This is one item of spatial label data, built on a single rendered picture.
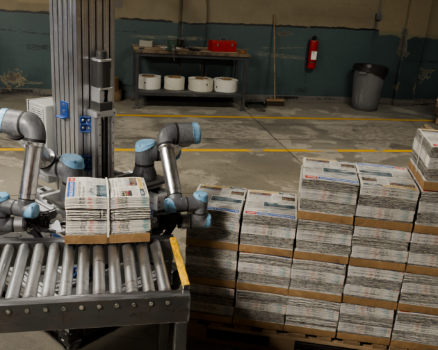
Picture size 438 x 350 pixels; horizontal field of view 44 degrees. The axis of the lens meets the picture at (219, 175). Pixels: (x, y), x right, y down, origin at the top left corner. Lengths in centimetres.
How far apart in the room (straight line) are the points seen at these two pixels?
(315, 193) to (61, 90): 149
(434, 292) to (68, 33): 235
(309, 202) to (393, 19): 790
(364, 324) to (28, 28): 734
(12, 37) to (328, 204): 719
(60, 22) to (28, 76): 627
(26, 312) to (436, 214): 196
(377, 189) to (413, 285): 57
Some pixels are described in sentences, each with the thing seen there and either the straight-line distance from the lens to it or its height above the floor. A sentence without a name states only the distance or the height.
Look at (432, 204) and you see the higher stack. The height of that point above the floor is 100.
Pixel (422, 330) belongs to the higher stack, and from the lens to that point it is 326.
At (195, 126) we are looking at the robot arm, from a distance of 288.
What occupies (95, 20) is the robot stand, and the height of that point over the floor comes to 172.
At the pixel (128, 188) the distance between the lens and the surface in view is 258.
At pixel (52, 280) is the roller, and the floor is 80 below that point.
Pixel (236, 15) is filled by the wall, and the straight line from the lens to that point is 947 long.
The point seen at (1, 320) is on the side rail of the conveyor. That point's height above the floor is 74.
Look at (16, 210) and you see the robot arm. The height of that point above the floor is 92.
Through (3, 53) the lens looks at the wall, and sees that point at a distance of 937.
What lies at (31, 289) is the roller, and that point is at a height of 80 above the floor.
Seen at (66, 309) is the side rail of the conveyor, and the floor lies 77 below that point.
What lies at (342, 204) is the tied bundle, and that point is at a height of 94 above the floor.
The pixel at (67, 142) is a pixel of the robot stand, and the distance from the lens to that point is 322.
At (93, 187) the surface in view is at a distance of 260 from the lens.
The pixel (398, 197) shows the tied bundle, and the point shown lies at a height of 101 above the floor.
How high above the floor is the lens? 197
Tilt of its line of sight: 20 degrees down
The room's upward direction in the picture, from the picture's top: 4 degrees clockwise
